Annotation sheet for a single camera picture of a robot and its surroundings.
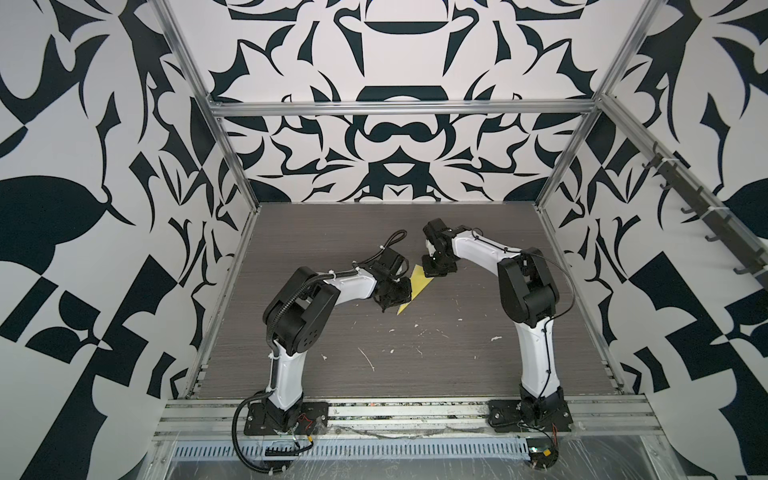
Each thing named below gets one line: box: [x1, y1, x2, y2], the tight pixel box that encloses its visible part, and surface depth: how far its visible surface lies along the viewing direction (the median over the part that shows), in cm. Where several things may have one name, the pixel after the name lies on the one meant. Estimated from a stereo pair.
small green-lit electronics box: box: [526, 438, 559, 469], surface depth 73 cm
